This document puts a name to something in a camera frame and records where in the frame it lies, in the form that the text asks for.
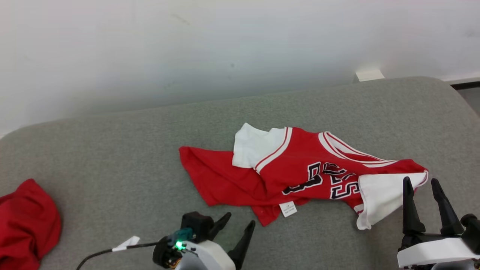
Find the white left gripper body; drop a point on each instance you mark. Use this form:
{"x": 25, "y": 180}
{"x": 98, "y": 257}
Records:
{"x": 210, "y": 258}

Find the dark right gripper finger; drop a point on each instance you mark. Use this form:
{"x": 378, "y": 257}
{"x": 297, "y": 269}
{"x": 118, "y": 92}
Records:
{"x": 448, "y": 217}
{"x": 411, "y": 213}

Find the red basketball jersey white sleeves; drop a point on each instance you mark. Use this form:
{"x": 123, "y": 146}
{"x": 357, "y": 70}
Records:
{"x": 292, "y": 165}

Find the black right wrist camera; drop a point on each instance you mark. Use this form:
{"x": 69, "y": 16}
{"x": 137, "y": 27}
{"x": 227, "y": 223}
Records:
{"x": 473, "y": 232}

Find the small white wall box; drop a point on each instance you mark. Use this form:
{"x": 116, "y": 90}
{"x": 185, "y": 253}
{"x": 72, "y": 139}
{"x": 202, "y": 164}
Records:
{"x": 369, "y": 75}

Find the red shorts white side stripes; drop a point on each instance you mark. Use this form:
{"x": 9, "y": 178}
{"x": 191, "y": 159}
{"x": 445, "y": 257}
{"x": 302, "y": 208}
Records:
{"x": 26, "y": 221}

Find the white and black baseboard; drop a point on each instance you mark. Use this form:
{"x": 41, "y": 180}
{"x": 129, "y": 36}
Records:
{"x": 465, "y": 83}

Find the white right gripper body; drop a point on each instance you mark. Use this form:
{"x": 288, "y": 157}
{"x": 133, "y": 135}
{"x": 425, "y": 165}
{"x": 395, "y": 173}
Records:
{"x": 431, "y": 253}

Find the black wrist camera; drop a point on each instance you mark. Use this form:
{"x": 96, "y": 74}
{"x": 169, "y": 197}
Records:
{"x": 473, "y": 232}
{"x": 197, "y": 225}

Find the grey fabric sofa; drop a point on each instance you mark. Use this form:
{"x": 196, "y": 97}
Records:
{"x": 112, "y": 157}

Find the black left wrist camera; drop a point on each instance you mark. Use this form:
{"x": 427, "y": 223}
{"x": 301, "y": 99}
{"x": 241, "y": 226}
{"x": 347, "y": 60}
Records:
{"x": 197, "y": 225}

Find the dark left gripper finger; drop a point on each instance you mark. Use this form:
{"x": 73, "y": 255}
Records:
{"x": 242, "y": 249}
{"x": 219, "y": 227}

